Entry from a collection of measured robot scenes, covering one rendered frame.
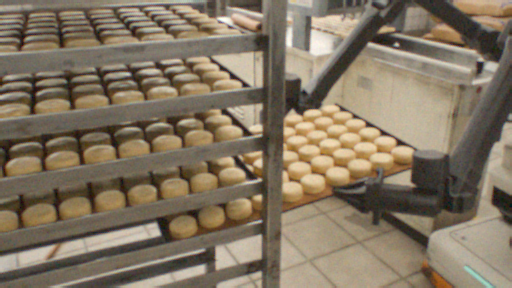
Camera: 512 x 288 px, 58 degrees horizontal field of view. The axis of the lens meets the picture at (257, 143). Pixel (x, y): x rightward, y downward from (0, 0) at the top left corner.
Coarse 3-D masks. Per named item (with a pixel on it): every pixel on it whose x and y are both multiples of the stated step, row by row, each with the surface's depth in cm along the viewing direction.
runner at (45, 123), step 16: (192, 96) 74; (208, 96) 75; (224, 96) 76; (240, 96) 77; (256, 96) 78; (64, 112) 67; (80, 112) 68; (96, 112) 69; (112, 112) 70; (128, 112) 71; (144, 112) 72; (160, 112) 73; (176, 112) 74; (192, 112) 75; (0, 128) 65; (16, 128) 65; (32, 128) 66; (48, 128) 67; (64, 128) 68; (80, 128) 69
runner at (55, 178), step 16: (208, 144) 78; (224, 144) 80; (240, 144) 81; (256, 144) 82; (112, 160) 73; (128, 160) 74; (144, 160) 75; (160, 160) 76; (176, 160) 77; (192, 160) 78; (16, 176) 68; (32, 176) 69; (48, 176) 70; (64, 176) 71; (80, 176) 72; (96, 176) 73; (112, 176) 74; (0, 192) 68; (16, 192) 69
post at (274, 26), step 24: (264, 0) 72; (264, 24) 73; (264, 48) 74; (264, 72) 76; (264, 96) 78; (264, 120) 79; (264, 144) 81; (264, 168) 83; (264, 192) 85; (264, 216) 87; (264, 240) 89; (264, 264) 91
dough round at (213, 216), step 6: (204, 210) 91; (210, 210) 91; (216, 210) 91; (222, 210) 91; (204, 216) 89; (210, 216) 89; (216, 216) 89; (222, 216) 90; (204, 222) 89; (210, 222) 88; (216, 222) 89; (222, 222) 90
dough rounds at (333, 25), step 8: (328, 16) 293; (336, 16) 291; (312, 24) 266; (320, 24) 265; (328, 24) 266; (336, 24) 267; (344, 24) 266; (352, 24) 268; (328, 32) 248; (336, 32) 244; (344, 32) 246
